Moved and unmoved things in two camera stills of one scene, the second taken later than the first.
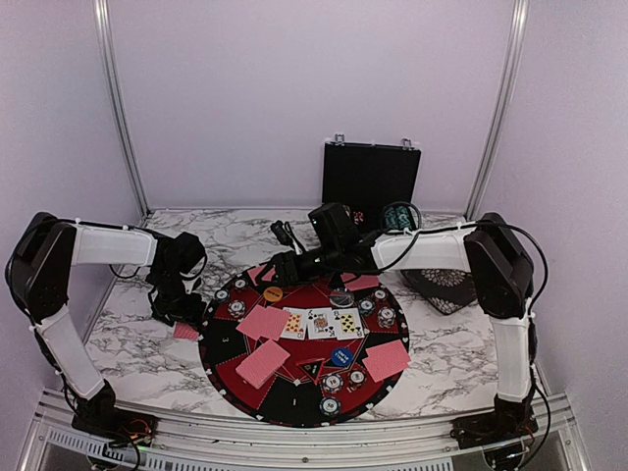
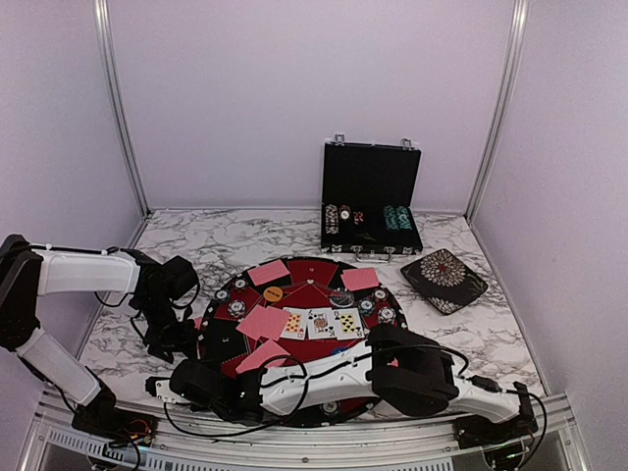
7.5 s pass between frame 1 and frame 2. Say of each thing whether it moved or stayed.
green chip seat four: stayed
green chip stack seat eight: stayed
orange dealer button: stayed
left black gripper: moved
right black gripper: moved
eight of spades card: stayed
